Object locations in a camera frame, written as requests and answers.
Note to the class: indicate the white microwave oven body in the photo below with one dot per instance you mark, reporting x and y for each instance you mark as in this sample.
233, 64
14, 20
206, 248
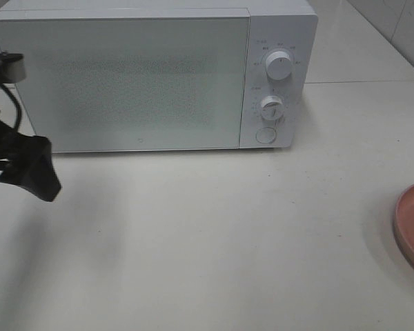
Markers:
272, 26

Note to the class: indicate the round door release button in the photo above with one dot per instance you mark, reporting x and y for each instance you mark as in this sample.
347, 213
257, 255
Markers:
266, 135

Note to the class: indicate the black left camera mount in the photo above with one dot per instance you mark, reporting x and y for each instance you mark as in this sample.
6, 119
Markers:
12, 69

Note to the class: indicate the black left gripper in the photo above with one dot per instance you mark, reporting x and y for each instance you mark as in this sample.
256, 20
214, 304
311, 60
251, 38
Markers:
27, 164

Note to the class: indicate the white microwave door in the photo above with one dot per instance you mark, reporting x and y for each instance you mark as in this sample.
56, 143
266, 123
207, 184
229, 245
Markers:
127, 84

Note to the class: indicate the upper white power knob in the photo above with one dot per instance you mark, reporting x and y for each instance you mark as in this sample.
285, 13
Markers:
279, 65

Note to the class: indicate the pink round plate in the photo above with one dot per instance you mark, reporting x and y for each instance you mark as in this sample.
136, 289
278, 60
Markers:
403, 224

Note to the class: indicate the white timer knob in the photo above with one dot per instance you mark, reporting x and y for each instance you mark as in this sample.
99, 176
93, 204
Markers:
271, 108

